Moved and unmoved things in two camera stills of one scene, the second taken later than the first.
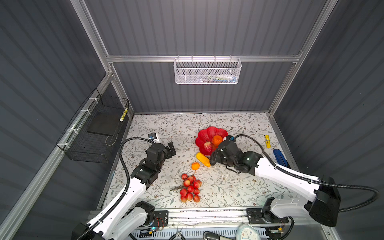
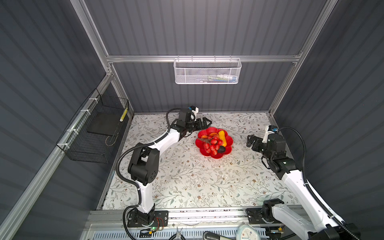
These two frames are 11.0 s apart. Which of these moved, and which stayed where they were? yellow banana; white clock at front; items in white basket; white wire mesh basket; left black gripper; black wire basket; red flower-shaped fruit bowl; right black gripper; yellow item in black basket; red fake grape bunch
Moved: right black gripper; left black gripper; yellow banana; red fake grape bunch
Stayed: yellow item in black basket; items in white basket; white wire mesh basket; red flower-shaped fruit bowl; white clock at front; black wire basket
